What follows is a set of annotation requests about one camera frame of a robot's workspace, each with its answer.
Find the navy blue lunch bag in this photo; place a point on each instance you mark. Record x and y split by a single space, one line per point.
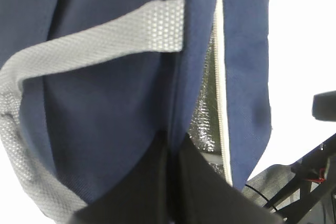
87 84

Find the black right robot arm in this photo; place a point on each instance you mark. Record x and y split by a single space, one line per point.
297 178

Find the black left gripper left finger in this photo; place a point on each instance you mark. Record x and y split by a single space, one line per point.
140 197

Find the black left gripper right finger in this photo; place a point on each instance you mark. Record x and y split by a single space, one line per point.
205 197

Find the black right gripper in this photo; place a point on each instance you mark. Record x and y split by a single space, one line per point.
324 106

